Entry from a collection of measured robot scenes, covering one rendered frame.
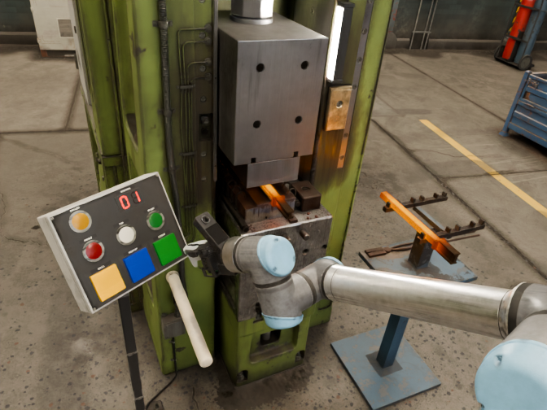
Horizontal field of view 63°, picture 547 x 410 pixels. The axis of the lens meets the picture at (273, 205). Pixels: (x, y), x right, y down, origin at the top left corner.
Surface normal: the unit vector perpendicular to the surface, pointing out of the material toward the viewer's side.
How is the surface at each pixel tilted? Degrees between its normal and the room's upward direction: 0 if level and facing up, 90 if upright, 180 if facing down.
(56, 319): 0
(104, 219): 60
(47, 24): 90
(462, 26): 88
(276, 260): 55
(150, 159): 90
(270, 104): 90
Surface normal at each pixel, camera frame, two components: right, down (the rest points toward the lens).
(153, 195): 0.70, -0.07
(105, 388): 0.07, -0.83
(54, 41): 0.23, 0.55
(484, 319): -0.80, 0.10
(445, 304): -0.80, -0.15
